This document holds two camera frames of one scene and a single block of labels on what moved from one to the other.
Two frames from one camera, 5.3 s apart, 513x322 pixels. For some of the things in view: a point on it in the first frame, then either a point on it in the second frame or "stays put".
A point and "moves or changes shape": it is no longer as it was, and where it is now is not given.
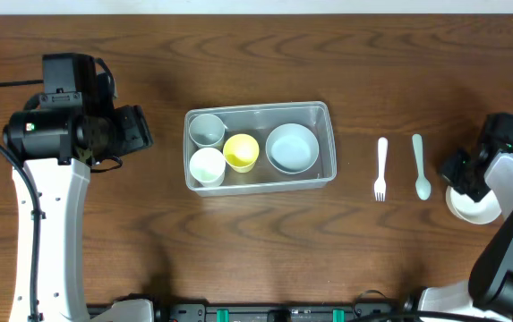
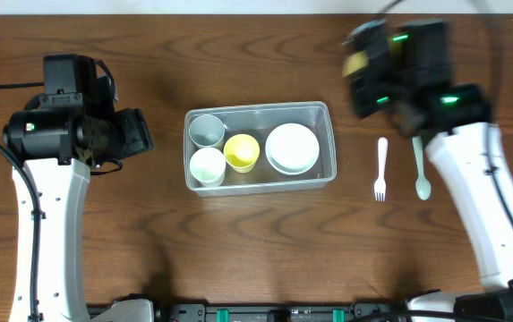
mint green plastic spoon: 423,186 stays put
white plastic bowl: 464,208 moves or changes shape
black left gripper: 137,127 stays put
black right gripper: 457,171 -> 363,72
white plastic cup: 207,166 stays put
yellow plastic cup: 241,152 stays put
